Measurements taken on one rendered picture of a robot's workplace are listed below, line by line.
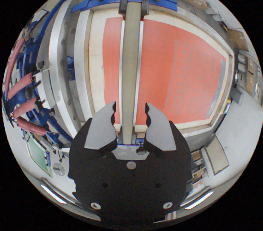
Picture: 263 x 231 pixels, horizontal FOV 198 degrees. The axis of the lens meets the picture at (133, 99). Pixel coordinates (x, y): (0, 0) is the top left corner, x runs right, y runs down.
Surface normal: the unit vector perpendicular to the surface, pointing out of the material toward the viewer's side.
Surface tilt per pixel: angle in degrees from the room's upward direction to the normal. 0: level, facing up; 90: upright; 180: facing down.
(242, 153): 90
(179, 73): 0
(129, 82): 0
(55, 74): 0
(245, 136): 90
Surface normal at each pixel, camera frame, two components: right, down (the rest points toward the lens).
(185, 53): 0.03, 0.49
